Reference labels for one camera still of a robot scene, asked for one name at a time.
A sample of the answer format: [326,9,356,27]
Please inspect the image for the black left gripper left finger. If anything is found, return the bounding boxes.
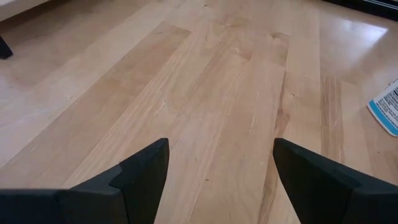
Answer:
[57,138,170,224]

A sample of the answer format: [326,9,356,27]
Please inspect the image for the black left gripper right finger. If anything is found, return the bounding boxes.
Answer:
[272,138,398,224]

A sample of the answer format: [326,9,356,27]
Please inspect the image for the white Melatonin supplement bottle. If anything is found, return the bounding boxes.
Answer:
[366,78,398,138]

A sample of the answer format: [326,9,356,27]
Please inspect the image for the wooden shelf black legs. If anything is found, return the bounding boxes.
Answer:
[0,0,52,60]

